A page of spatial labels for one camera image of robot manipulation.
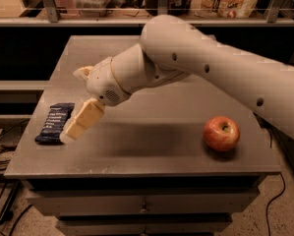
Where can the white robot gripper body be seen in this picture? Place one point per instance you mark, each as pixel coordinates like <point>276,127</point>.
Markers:
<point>103,82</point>

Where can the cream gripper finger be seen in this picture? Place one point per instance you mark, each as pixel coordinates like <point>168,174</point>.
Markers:
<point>91,112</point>
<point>83,73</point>

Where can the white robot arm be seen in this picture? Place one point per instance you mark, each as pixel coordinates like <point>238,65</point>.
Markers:
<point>169,50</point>

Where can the dark blue rxbar wrapper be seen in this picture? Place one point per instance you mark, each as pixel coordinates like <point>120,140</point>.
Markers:
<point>53,126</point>

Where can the black power adapter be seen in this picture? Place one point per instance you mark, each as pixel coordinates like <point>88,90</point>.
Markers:
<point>10,137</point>

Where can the grey drawer cabinet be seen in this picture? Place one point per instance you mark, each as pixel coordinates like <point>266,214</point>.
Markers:
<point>144,168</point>

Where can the red yellow apple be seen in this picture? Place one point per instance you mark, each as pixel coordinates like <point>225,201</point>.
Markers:
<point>221,133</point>

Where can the colourful snack bag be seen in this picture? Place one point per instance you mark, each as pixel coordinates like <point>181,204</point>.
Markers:
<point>229,9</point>

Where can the grey metal shelf rail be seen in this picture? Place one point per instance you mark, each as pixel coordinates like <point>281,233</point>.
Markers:
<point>268,13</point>

